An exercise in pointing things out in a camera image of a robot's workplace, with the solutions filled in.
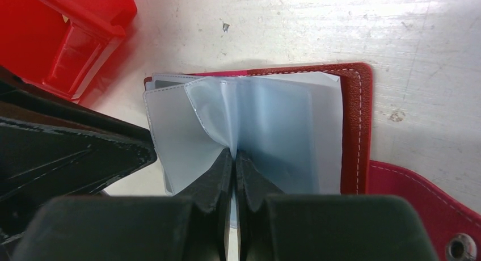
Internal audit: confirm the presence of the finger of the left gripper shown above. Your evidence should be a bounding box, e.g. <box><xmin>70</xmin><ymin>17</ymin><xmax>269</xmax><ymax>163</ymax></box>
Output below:
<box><xmin>1</xmin><ymin>68</ymin><xmax>157</xmax><ymax>244</ymax></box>

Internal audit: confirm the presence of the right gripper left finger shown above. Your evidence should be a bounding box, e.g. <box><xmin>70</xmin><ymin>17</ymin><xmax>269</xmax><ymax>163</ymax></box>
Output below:
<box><xmin>176</xmin><ymin>148</ymin><xmax>234</xmax><ymax>260</ymax></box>

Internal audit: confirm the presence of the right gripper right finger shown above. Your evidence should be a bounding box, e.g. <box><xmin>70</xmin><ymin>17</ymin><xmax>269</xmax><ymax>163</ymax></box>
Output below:
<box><xmin>235</xmin><ymin>151</ymin><xmax>284</xmax><ymax>260</ymax></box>

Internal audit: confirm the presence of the red leather card holder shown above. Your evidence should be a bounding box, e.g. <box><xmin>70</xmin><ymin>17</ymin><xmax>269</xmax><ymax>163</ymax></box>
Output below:
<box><xmin>144</xmin><ymin>62</ymin><xmax>480</xmax><ymax>260</ymax></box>

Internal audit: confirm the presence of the red plastic tray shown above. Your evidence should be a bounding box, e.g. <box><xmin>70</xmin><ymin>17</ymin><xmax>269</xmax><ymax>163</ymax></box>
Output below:
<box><xmin>1</xmin><ymin>0</ymin><xmax>137</xmax><ymax>101</ymax></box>

